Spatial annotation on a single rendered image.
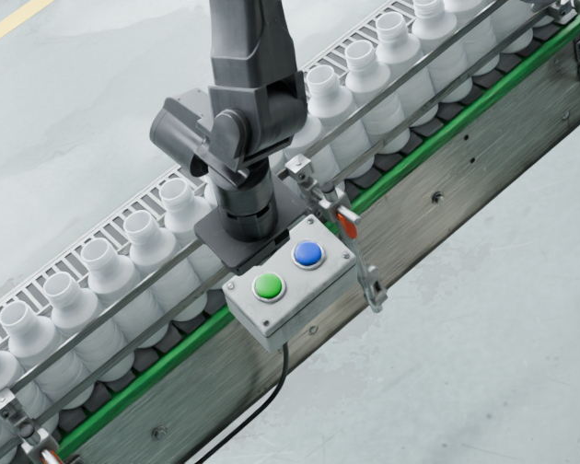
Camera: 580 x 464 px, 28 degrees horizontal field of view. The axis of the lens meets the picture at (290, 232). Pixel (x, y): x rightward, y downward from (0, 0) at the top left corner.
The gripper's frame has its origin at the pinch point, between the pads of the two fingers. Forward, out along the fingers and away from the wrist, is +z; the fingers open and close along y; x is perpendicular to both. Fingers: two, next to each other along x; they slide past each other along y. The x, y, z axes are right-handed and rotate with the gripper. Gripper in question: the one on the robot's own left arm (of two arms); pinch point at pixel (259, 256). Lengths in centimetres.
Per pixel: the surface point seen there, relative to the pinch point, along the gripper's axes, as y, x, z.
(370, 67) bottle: -29.9, -14.7, 9.4
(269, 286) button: -0.1, 0.7, 6.8
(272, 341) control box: 3.0, 4.4, 11.3
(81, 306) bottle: 16.8, -14.2, 11.0
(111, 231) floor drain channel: -16, -106, 165
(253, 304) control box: 2.4, 0.8, 7.8
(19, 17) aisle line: -49, -220, 207
